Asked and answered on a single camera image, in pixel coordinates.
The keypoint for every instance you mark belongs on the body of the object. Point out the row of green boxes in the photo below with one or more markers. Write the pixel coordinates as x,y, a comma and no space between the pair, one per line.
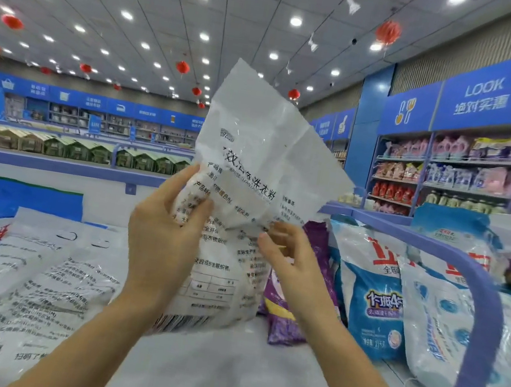
79,150

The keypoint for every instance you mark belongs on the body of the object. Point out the person's left hand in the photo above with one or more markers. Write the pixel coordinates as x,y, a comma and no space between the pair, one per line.
164,249

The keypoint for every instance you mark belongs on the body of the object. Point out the wall shelf of detergent bottles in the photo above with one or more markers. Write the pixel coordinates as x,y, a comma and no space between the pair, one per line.
452,174

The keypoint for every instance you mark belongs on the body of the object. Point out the large red paper lantern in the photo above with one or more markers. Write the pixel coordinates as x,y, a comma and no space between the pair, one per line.
389,31

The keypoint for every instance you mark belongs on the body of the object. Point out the blue pillar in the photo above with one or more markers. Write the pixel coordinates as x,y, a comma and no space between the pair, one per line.
367,131

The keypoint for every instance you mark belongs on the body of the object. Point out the white ceiling spotlight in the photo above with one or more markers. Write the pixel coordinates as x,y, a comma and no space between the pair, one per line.
352,3
312,43

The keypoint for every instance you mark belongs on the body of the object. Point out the grey metal shelf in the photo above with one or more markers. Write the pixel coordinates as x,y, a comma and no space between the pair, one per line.
207,376

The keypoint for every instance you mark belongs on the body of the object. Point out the purple lavender detergent bag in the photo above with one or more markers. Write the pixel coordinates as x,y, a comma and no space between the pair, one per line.
278,325

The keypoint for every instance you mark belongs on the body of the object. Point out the blue wall sign band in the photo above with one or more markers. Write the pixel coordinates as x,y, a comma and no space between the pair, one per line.
106,102

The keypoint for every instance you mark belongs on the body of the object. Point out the rows of small red lanterns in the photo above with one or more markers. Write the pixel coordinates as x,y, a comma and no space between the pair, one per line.
12,21

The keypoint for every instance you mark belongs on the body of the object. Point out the person's right hand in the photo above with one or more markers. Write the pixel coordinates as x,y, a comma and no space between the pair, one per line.
300,280

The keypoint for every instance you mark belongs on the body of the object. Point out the blue wall shelving unit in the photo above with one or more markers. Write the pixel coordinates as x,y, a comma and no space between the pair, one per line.
489,93

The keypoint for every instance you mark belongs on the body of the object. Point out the small blue hanging sign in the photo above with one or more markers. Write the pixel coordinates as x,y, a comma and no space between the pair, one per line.
95,124

